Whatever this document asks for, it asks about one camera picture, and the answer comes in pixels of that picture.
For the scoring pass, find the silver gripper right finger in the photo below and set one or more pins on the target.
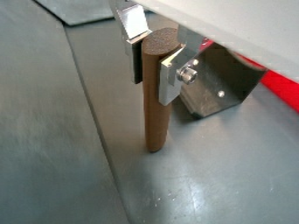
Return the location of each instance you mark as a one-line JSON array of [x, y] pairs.
[[177, 67]]

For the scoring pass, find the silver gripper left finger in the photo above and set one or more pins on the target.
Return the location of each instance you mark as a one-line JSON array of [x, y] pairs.
[[130, 16]]

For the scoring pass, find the brown oval peg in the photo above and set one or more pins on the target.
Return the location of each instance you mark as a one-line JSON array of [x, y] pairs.
[[158, 45]]

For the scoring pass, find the red shape-sorting board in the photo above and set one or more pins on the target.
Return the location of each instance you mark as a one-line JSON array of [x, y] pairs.
[[282, 87]]

